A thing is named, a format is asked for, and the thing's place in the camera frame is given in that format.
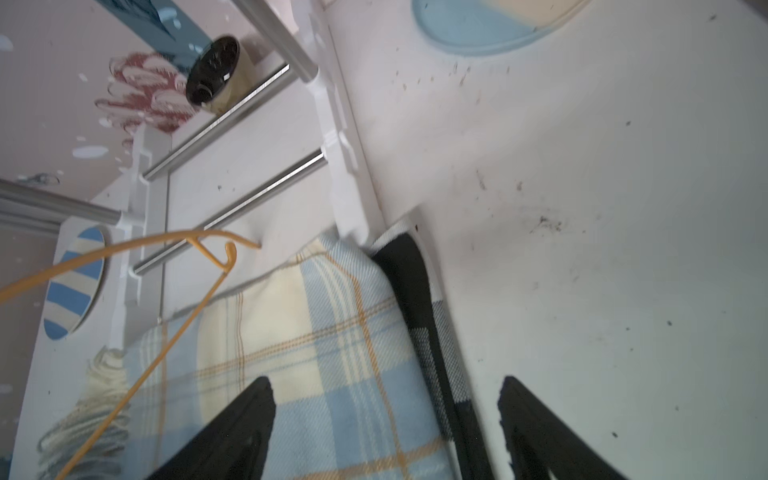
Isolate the small black bowl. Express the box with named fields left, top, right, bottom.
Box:
left=185, top=35, right=255, bottom=115

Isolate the black grey checkered scarf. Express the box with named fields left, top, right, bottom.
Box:
left=371, top=218, right=495, bottom=479

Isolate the white steel clothes rack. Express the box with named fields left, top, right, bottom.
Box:
left=0, top=0, right=386, bottom=355

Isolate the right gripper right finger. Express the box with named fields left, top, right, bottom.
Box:
left=498, top=376, right=624, bottom=480

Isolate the blue striped round plate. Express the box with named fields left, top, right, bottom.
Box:
left=42, top=226, right=107, bottom=340

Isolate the cream and blue plate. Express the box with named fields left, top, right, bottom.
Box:
left=411, top=0, right=589, bottom=56

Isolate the orange wooden hanger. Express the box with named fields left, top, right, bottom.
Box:
left=1, top=230, right=260, bottom=479

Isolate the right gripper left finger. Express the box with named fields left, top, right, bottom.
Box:
left=150, top=376, right=276, bottom=479

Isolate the blue cream plaid scarf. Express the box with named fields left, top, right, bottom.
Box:
left=36, top=233, right=454, bottom=479

